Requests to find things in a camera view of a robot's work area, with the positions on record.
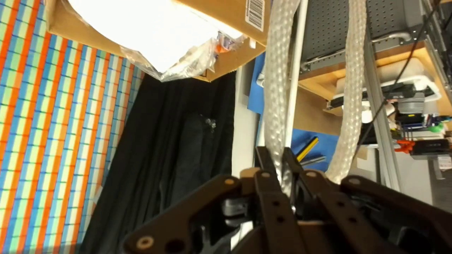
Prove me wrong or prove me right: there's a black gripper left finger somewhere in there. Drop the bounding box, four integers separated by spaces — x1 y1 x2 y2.
256 147 302 254

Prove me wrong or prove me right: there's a white rope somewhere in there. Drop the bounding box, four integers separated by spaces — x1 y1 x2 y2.
263 0 369 199

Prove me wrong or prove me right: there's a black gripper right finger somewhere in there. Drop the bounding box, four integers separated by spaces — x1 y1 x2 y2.
282 148 373 254

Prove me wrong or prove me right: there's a black hanging cloth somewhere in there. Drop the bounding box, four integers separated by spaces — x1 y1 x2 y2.
76 73 236 254

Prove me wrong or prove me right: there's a striped colourful fabric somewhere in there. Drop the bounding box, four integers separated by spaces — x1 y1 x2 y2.
0 0 143 254

